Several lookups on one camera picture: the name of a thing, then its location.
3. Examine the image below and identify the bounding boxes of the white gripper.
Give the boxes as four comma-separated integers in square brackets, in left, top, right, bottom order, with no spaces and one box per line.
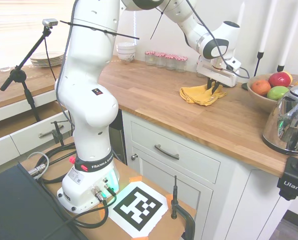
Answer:
[196,60,240,95]

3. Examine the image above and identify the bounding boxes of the yellow towel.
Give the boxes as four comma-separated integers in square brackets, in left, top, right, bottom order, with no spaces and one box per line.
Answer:
[179,83,227,107]

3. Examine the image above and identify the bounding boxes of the wooden fruit bowl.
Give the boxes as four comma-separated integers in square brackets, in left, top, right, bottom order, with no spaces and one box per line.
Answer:
[246,76,290,114]

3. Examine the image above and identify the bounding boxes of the orange red fruit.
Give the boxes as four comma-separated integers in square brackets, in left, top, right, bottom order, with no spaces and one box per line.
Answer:
[251,79,272,97]

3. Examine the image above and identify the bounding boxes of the green apple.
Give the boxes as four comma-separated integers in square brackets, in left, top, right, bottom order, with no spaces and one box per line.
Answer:
[266,86,290,101]

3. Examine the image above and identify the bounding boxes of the red apple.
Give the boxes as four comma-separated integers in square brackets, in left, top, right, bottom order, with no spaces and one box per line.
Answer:
[268,71,291,88]

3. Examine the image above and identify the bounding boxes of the white cabinet drawer front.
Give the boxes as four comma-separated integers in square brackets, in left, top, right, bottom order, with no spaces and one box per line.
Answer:
[129,120,222,185]

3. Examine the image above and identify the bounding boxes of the shiny steel kettle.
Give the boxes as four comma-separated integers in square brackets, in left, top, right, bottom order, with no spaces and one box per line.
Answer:
[261,83,298,156]

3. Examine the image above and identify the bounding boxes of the patterned white ceramic bowl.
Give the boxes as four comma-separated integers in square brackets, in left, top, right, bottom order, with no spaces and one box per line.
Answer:
[116,51,136,63]

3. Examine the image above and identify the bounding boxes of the plain white ceramic bowl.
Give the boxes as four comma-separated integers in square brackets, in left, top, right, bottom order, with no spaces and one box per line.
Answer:
[116,41,137,55]

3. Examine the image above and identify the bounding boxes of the dark steel appliance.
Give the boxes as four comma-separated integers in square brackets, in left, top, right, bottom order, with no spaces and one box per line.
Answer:
[108,114,128,166]

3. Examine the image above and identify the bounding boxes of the white kitchen cabinet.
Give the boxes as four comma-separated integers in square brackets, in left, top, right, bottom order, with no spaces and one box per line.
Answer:
[122,111,291,240]

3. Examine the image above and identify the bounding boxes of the large black bar clamp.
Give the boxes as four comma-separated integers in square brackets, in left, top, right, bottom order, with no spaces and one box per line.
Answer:
[170,174,196,240]

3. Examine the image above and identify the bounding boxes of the black white marker sheet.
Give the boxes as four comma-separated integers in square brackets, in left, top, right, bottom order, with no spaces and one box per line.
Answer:
[108,181,169,238]

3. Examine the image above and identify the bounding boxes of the brown robot mounting board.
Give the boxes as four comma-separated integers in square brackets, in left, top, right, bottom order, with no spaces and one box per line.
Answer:
[18,136,197,240]

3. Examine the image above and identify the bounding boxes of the small black clamp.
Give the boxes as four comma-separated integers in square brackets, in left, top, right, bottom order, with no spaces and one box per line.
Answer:
[50,120,65,147]

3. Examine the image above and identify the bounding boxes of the cream dinner plate stack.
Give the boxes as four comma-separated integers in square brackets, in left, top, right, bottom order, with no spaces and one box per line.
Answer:
[30,51,65,68]

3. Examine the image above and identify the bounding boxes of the white side cabinet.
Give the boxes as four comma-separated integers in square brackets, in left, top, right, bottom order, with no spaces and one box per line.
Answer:
[0,88,76,173]

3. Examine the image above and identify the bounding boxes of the black boom stand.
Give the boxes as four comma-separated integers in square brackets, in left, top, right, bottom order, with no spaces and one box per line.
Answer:
[0,26,52,123]

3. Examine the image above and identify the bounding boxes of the white window blind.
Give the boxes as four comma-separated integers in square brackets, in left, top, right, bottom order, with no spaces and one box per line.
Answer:
[0,0,72,51]

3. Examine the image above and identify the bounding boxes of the black controller box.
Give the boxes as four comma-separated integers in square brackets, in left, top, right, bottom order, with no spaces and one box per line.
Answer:
[0,163,90,240]

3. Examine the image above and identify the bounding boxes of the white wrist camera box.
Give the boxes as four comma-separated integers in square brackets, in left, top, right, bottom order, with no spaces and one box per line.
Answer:
[225,56,241,72]

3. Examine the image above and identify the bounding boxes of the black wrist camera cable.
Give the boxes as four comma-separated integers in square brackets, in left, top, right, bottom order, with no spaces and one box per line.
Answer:
[185,0,251,79]

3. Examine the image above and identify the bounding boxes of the black clamp camera stand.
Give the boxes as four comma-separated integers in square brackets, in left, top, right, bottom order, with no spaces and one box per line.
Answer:
[276,143,298,201]

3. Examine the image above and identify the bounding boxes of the thick black cable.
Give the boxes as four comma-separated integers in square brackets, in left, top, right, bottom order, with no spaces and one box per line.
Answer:
[40,145,77,185]

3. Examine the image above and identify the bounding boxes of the metal side drawer handle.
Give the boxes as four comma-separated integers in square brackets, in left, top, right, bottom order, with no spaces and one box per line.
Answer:
[38,124,65,139]

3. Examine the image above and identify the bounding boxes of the small grey camera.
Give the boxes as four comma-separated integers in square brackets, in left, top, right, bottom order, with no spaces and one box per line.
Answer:
[42,18,59,28]

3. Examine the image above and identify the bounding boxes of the thin black base cable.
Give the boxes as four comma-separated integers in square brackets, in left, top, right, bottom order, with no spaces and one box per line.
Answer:
[45,186,119,240]

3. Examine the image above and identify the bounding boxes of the grey cable metal connector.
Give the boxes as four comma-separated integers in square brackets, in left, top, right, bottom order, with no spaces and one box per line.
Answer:
[26,151,50,180]

